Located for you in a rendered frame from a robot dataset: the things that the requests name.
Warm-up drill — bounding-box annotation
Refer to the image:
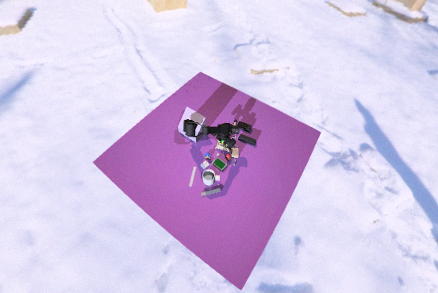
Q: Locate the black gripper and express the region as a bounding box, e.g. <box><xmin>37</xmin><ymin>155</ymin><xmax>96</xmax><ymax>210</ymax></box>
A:
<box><xmin>211</xmin><ymin>133</ymin><xmax>236</xmax><ymax>148</ymax></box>

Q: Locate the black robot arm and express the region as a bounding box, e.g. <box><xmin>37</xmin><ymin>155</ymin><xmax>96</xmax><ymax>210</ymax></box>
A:
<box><xmin>183</xmin><ymin>119</ymin><xmax>240</xmax><ymax>137</ymax></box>

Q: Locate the white mug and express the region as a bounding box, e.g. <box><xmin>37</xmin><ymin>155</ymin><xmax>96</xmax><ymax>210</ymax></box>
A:
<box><xmin>202</xmin><ymin>170</ymin><xmax>220</xmax><ymax>186</ymax></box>

